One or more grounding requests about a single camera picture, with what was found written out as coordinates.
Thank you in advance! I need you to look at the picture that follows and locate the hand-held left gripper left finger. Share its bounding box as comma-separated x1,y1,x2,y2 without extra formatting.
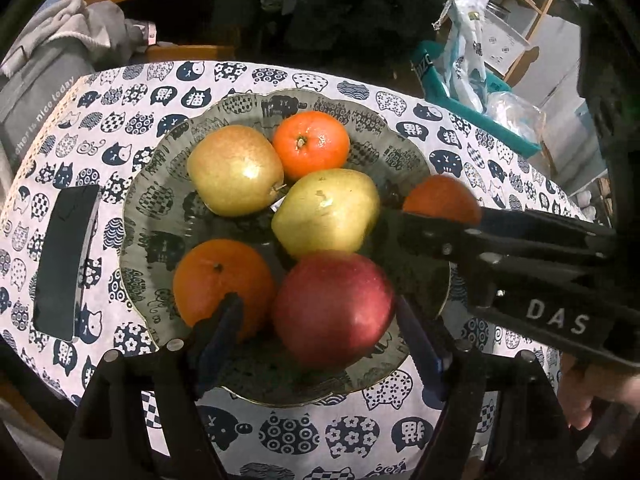
57,292,246,480

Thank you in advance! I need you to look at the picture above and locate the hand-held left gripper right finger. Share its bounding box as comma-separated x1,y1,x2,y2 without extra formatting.
395,296,571,480

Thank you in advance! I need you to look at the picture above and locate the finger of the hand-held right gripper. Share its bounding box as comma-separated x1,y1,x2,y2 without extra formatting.
372,206,621,286

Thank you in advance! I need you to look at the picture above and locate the small orange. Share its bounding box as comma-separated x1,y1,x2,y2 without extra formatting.
272,111,351,181
401,175,483,226

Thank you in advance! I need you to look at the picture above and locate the large orange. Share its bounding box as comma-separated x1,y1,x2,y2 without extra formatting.
172,239,277,343

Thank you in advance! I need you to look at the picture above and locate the red apple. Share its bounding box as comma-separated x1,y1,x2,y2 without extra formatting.
272,251,397,371

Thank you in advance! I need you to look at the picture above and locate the green pear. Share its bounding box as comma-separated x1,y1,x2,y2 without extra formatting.
271,169,382,260

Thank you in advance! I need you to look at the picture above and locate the scalloped glass plate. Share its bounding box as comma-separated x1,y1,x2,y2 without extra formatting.
117,89,453,407

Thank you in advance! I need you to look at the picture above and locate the yellow apple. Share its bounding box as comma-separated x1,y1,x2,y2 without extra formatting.
186,126,285,217

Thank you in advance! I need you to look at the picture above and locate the person's right hand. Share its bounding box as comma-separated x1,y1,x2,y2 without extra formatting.
557,352,640,461

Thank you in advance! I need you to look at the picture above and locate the cat print tablecloth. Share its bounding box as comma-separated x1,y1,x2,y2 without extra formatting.
0,61,601,480

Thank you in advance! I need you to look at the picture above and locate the clear plastic bag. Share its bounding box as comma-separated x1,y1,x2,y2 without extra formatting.
485,91,547,148

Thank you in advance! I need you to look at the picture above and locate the teal plastic basket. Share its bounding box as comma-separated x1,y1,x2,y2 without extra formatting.
411,40,543,158

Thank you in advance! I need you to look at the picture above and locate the black smartphone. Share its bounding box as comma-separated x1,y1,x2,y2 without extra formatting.
31,185,101,343

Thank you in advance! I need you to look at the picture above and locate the printed white plastic bag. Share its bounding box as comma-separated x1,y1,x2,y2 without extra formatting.
432,0,496,113

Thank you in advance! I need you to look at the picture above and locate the dark cloth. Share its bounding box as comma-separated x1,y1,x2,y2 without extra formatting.
212,0,451,91

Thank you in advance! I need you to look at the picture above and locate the wooden chair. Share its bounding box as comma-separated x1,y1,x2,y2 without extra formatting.
145,44,236,63

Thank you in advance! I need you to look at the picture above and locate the grey hoodie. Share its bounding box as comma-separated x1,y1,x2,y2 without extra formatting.
0,0,153,78

